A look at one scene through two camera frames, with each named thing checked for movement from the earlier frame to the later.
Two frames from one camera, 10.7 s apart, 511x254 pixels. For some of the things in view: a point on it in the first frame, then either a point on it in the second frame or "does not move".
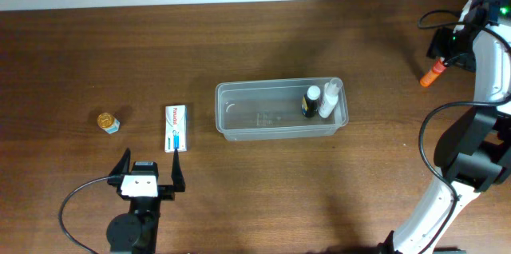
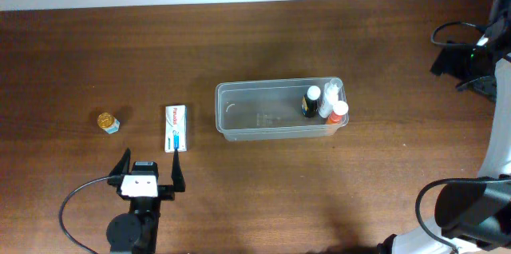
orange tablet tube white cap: x=429 y=78 -> x=340 y=109
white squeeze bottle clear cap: x=331 y=93 does not move
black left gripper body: x=166 y=194 does not move
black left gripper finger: x=123 y=166 does not move
